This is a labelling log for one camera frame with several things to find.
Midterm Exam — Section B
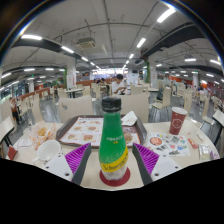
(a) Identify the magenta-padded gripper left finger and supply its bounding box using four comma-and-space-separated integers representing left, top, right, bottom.
41, 142, 93, 186

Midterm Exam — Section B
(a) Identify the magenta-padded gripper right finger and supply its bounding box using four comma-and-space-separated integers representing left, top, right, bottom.
132, 142, 184, 186

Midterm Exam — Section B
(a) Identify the green drink bottle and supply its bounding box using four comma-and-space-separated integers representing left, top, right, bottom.
98, 96, 131, 183

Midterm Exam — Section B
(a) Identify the printed paper tray liner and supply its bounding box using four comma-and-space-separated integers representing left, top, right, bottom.
59, 116, 141, 147

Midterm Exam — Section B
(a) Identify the white polka-dot mug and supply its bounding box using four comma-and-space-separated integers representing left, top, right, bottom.
31, 139, 62, 164

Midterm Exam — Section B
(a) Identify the dark food tray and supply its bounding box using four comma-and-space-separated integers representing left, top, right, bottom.
55, 114, 148, 149

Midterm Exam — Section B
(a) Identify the flat round red coaster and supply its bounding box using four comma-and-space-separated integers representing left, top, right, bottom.
99, 166, 132, 187

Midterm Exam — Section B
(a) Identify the paper bag of fried food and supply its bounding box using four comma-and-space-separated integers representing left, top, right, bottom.
29, 120, 58, 149

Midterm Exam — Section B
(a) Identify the red paper cup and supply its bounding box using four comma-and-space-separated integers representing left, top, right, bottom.
168, 106, 189, 136

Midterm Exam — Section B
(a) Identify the small red packet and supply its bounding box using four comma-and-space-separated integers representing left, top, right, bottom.
187, 137, 200, 150

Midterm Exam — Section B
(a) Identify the white paper receipt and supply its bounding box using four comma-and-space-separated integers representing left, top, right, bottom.
17, 137, 34, 148

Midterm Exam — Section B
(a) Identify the clear plastic packet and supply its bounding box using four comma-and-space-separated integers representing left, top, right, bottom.
198, 143, 212, 162

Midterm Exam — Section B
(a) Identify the beige chair group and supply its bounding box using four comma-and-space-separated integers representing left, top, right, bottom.
0, 79, 224, 134

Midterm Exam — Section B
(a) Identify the person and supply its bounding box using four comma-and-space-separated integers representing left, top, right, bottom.
9, 96, 22, 125
111, 73, 128, 96
94, 77, 107, 86

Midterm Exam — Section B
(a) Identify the beige rectangular table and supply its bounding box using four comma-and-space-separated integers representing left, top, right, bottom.
0, 115, 16, 145
211, 109, 224, 129

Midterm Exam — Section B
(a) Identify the ceiling air conditioner unit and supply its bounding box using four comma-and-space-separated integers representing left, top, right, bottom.
75, 36, 97, 50

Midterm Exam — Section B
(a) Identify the ceiling light group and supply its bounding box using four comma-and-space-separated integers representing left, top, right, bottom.
0, 6, 224, 88

